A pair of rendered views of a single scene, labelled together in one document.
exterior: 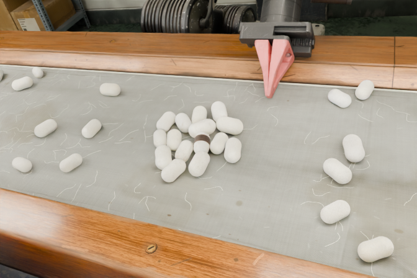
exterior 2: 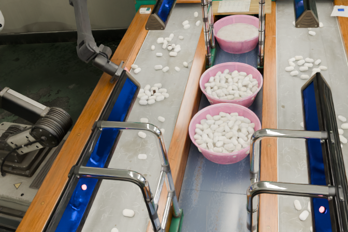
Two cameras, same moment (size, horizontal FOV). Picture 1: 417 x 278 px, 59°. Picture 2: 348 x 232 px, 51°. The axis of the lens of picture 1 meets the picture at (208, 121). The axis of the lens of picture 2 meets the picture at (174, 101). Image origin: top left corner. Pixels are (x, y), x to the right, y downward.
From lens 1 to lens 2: 154 cm
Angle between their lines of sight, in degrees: 73
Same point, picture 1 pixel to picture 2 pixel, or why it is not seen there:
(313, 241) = (183, 72)
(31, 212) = (184, 113)
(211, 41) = (96, 99)
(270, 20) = (116, 67)
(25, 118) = (131, 150)
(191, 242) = (189, 83)
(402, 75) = (130, 60)
